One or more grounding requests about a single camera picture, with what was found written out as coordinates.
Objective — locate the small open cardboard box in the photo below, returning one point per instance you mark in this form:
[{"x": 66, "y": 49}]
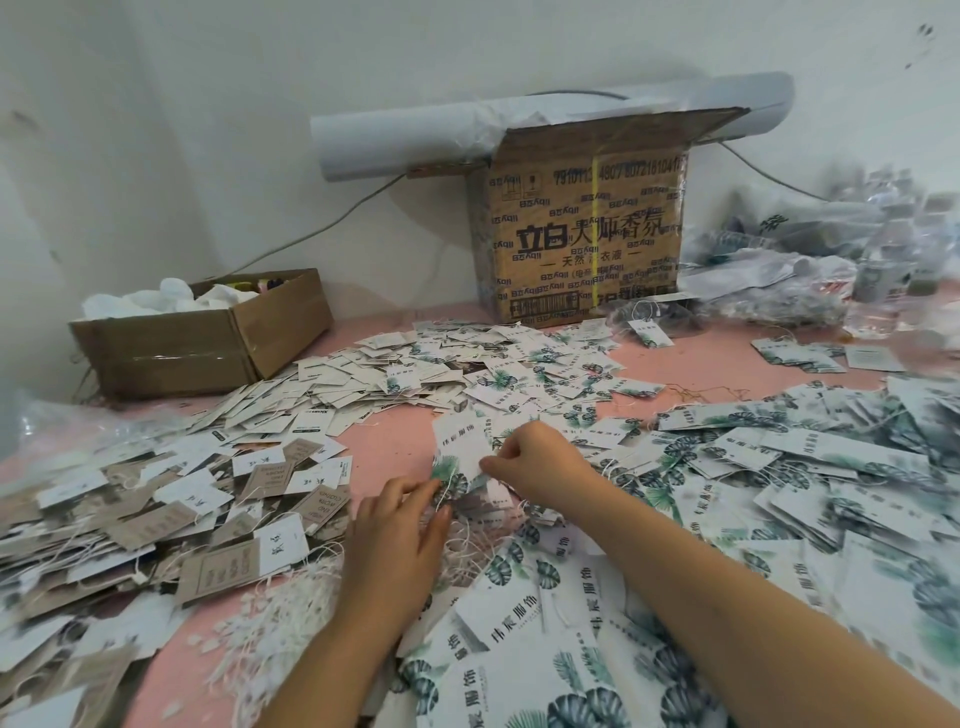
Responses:
[{"x": 200, "y": 338}]

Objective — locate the person's right forearm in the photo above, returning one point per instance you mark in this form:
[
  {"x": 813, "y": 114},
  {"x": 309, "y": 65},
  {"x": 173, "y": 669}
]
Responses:
[{"x": 773, "y": 608}]

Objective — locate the large printed cardboard box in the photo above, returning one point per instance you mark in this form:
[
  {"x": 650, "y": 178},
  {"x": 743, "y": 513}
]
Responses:
[{"x": 582, "y": 228}]

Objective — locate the white roll in plastic wrap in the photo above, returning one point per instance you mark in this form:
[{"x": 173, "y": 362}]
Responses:
[{"x": 408, "y": 138}]

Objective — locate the pile of green leaf tags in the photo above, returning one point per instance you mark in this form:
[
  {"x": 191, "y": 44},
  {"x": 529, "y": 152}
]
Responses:
[{"x": 810, "y": 525}]

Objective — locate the heap of small tags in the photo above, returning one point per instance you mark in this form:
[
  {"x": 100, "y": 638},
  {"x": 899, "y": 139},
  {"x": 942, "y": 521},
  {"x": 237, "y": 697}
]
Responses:
[{"x": 413, "y": 368}]

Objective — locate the heap of clear plastic bags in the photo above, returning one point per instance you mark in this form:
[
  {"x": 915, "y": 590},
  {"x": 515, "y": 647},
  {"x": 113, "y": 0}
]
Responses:
[{"x": 822, "y": 270}]

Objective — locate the white crumpled material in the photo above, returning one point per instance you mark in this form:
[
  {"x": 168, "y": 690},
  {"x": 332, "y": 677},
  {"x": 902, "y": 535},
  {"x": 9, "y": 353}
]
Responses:
[{"x": 168, "y": 297}]

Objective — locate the clear plastic bag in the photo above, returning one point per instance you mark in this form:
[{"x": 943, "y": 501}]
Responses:
[{"x": 68, "y": 432}]

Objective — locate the pile of brown white tags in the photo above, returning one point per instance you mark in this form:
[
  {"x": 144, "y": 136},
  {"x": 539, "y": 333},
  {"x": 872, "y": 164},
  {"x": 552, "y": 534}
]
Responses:
[{"x": 120, "y": 548}]

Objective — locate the person's right hand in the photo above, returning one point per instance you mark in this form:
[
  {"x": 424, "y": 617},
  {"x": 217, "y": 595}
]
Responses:
[{"x": 537, "y": 462}]

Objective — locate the person's left hand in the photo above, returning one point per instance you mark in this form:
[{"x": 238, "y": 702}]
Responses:
[{"x": 393, "y": 555}]

